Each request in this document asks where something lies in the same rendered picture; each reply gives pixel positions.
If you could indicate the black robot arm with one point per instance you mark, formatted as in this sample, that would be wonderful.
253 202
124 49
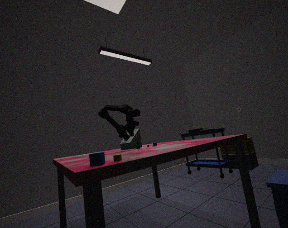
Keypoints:
123 109

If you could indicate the small yellow block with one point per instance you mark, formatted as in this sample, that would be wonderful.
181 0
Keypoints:
117 158

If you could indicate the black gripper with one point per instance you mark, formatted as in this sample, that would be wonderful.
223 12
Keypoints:
130 125

